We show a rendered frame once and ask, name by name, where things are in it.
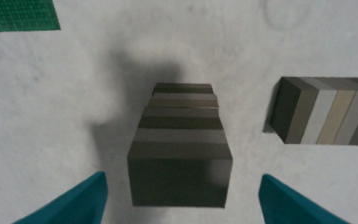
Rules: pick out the dark green flat mat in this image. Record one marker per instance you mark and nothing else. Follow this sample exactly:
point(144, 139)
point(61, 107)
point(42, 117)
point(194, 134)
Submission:
point(28, 16)

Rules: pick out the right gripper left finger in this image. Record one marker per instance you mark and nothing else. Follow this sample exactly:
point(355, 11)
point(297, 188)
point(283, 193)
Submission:
point(82, 204)

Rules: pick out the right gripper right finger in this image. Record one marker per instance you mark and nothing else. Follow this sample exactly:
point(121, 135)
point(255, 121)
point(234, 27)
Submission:
point(281, 204)

